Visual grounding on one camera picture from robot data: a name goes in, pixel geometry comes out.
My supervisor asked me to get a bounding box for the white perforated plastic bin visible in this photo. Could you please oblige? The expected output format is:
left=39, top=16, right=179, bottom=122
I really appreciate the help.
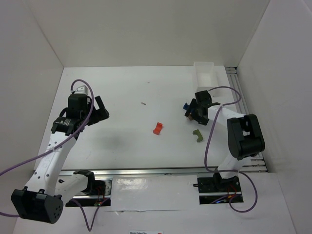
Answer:
left=192, top=62, right=218, bottom=93

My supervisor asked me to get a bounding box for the blue wood block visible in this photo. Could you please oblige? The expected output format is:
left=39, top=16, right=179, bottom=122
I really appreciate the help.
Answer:
left=183, top=103, right=189, bottom=111

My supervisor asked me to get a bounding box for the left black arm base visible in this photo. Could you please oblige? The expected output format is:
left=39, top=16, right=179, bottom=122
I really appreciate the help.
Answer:
left=73, top=178, right=112, bottom=207

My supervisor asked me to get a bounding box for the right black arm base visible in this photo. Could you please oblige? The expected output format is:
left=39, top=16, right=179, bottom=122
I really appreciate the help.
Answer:
left=193, top=174, right=243, bottom=205

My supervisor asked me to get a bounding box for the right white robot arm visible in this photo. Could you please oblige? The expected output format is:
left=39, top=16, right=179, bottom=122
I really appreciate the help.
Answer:
left=183, top=90, right=265, bottom=182

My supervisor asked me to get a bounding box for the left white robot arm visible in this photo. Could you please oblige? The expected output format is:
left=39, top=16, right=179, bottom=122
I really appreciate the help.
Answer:
left=11, top=93, right=109, bottom=224

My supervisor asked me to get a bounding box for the green wood block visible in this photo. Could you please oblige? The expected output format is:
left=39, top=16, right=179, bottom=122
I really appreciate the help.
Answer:
left=193, top=129, right=203, bottom=143

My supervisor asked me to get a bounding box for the red wood block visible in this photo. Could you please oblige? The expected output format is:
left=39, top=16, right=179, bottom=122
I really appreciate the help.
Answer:
left=153, top=122, right=163, bottom=135

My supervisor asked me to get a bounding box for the white label with text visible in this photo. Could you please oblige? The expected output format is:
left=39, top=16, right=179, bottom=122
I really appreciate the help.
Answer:
left=128, top=230, right=164, bottom=234

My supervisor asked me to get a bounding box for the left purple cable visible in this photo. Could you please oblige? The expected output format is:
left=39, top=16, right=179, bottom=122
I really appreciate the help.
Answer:
left=0, top=79, right=110, bottom=232

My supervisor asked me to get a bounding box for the aluminium rail front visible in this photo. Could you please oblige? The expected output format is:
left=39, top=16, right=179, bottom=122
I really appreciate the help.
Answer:
left=59, top=164, right=267, bottom=177

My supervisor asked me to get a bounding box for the aluminium rail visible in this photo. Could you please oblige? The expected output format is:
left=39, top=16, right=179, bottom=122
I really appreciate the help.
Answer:
left=225, top=67, right=268, bottom=173
left=59, top=164, right=267, bottom=177

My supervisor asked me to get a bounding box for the aluminium rail right side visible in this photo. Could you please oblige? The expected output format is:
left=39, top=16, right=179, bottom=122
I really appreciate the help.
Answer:
left=225, top=67, right=268, bottom=173

